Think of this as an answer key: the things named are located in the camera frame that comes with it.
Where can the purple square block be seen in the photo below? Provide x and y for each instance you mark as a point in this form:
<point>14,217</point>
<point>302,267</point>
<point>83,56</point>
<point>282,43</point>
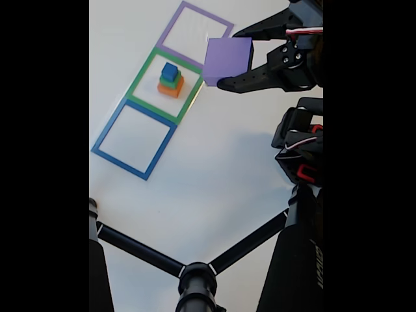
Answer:
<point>226,58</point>

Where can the blue square frame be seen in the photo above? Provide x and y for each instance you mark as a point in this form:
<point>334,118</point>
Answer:
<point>130,165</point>

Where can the green square frame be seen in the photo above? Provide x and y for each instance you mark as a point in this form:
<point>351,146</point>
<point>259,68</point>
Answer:
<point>138,81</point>

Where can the orange square block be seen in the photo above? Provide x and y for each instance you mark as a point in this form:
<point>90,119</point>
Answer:
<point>169,91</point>

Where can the small blue cube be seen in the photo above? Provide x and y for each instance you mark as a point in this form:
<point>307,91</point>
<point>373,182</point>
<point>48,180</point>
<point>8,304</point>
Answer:
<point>169,71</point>

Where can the black camera tripod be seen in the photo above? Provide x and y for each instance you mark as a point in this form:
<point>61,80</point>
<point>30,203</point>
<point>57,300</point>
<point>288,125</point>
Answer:
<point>292,260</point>

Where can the green square block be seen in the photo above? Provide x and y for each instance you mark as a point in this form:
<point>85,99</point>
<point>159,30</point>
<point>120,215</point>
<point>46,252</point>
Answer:
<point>177,83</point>

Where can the purple square frame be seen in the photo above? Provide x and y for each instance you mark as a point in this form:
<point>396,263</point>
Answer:
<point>169,26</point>

